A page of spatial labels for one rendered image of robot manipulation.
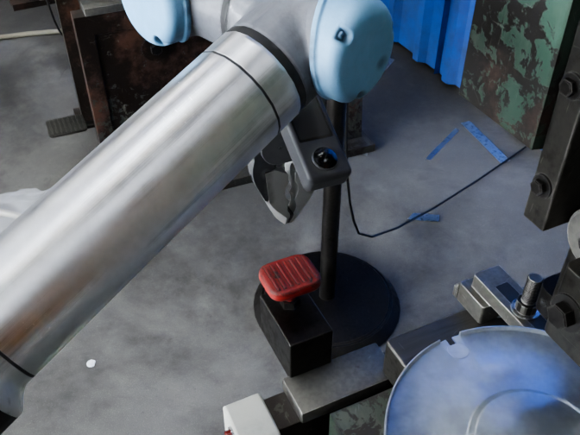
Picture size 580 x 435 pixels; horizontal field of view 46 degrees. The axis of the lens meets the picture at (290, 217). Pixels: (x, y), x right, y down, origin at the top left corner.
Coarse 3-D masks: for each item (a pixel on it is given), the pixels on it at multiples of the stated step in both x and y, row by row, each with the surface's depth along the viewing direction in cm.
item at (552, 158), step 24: (576, 48) 48; (576, 72) 48; (576, 96) 49; (552, 120) 52; (576, 120) 50; (552, 144) 52; (576, 144) 51; (552, 168) 53; (576, 168) 53; (552, 192) 54; (576, 192) 55; (528, 216) 57; (552, 216) 56
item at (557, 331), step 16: (576, 224) 56; (576, 240) 56; (576, 256) 57; (576, 272) 55; (560, 288) 57; (576, 288) 55; (560, 304) 56; (576, 304) 56; (560, 320) 56; (576, 320) 56; (560, 336) 59; (576, 336) 57; (576, 352) 58
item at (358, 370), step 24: (336, 360) 90; (360, 360) 90; (288, 384) 87; (312, 384) 87; (336, 384) 87; (360, 384) 87; (384, 384) 88; (288, 408) 87; (312, 408) 84; (336, 408) 86; (288, 432) 86; (312, 432) 88
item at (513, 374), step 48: (480, 336) 75; (528, 336) 75; (432, 384) 70; (480, 384) 70; (528, 384) 70; (576, 384) 70; (384, 432) 65; (432, 432) 66; (480, 432) 65; (528, 432) 65; (576, 432) 65
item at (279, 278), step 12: (276, 264) 87; (288, 264) 87; (300, 264) 86; (312, 264) 87; (264, 276) 85; (276, 276) 85; (288, 276) 85; (300, 276) 85; (312, 276) 85; (276, 288) 83; (288, 288) 83; (300, 288) 84; (312, 288) 84; (276, 300) 83; (288, 300) 87
